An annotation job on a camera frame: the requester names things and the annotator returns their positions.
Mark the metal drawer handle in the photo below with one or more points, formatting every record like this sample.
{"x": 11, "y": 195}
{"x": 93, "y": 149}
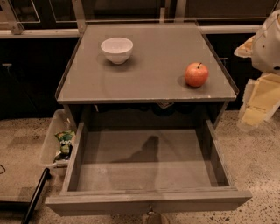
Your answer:
{"x": 150, "y": 211}

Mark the clear plastic bin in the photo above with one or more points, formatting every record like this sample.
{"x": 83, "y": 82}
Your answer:
{"x": 60, "y": 122}

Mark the red apple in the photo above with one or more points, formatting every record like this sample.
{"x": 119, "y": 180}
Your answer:
{"x": 196, "y": 74}

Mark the green snack bag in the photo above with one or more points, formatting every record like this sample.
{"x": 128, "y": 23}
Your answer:
{"x": 66, "y": 139}

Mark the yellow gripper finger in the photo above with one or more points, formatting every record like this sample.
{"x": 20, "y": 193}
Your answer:
{"x": 260, "y": 101}
{"x": 245, "y": 49}

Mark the grey cabinet with top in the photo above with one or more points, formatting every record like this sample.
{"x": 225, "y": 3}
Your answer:
{"x": 155, "y": 72}

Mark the white ceramic bowl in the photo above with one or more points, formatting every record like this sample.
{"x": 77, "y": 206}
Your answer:
{"x": 117, "y": 50}

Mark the black pole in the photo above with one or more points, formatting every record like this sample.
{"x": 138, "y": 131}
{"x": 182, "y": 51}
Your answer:
{"x": 35, "y": 197}

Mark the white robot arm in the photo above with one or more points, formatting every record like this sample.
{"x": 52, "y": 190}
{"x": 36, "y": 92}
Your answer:
{"x": 266, "y": 46}

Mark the open grey top drawer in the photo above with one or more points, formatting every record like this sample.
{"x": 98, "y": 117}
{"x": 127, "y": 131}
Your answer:
{"x": 124, "y": 170}

